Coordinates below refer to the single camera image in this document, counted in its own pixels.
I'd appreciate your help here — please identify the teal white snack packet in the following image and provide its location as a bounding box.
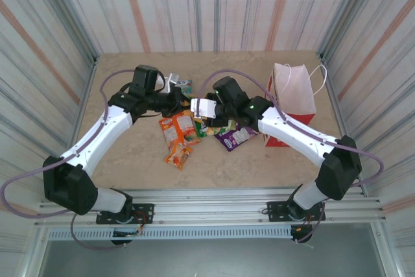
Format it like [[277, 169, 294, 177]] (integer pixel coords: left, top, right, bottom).
[[168, 73, 193, 96]]

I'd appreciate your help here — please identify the orange yellow snack packet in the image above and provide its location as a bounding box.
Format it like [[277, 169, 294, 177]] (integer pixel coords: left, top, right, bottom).
[[173, 110, 202, 147]]

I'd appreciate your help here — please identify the purple snack packet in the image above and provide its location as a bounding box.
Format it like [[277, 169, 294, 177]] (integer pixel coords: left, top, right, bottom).
[[215, 126, 260, 153]]

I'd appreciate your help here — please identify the small orange snack packet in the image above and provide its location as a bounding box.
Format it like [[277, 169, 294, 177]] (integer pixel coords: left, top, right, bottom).
[[163, 142, 194, 170]]

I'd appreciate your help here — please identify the white red paper bag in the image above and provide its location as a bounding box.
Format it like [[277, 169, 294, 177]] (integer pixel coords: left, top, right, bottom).
[[261, 62, 328, 149]]

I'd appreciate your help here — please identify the grey metal panel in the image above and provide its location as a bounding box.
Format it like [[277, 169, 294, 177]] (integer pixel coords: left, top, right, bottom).
[[37, 223, 401, 277]]

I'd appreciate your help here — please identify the aluminium mounting rail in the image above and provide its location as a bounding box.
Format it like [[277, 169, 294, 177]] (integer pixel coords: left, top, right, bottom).
[[34, 187, 388, 228]]

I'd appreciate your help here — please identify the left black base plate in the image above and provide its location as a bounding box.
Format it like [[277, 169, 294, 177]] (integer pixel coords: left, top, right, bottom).
[[96, 203, 156, 225]]

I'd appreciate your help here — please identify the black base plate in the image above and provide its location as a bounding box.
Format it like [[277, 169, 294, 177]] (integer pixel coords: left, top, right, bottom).
[[96, 203, 156, 225], [266, 200, 327, 223]]

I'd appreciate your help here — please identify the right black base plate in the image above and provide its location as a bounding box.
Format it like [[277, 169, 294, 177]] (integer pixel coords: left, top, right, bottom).
[[266, 200, 327, 223]]

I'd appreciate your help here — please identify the grey slotted cable duct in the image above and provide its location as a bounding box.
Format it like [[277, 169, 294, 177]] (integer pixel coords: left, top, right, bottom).
[[47, 226, 294, 242]]

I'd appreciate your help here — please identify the left base wire bundle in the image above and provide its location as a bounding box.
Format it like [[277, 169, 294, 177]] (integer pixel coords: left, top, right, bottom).
[[112, 213, 145, 237]]

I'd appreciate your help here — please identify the base wire bundle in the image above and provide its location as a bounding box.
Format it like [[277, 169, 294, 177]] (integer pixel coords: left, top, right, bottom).
[[112, 213, 145, 237], [290, 213, 315, 237]]

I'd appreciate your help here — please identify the right base wire bundle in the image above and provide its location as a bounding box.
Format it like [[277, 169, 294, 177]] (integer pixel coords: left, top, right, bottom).
[[290, 213, 315, 237]]

